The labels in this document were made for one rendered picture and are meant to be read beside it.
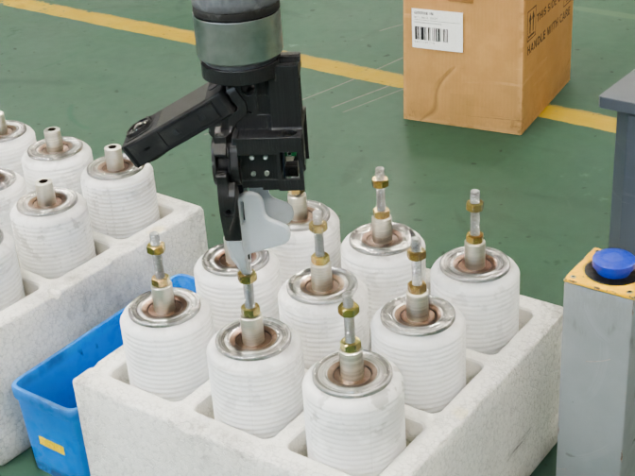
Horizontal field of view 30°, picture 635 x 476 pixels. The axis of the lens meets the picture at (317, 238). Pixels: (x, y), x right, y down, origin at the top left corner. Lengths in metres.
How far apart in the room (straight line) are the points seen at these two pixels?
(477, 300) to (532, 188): 0.79
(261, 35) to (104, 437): 0.51
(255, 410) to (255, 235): 0.18
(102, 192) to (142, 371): 0.37
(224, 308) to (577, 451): 0.40
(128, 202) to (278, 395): 0.48
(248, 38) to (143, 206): 0.60
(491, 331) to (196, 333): 0.31
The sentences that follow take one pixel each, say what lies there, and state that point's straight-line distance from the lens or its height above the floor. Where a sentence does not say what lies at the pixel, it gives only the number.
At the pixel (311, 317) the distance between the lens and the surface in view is 1.22.
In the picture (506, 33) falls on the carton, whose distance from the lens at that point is 2.16.
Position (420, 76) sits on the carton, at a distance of 2.25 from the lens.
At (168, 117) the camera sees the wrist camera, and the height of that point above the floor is 0.49.
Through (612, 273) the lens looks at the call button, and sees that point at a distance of 1.14.
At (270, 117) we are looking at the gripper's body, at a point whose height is 0.49.
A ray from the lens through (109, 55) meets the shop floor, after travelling 2.79.
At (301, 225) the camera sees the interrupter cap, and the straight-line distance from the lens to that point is 1.37.
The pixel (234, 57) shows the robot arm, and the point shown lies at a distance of 1.01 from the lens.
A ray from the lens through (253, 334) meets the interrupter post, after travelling 1.16.
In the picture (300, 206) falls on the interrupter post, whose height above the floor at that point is 0.27.
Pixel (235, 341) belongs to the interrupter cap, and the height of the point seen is 0.25.
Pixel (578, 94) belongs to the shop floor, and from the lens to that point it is 2.41.
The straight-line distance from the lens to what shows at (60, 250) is 1.49.
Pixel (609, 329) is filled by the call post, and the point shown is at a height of 0.27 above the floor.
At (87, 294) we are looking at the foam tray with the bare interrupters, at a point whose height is 0.15.
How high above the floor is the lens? 0.89
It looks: 28 degrees down
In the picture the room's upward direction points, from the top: 4 degrees counter-clockwise
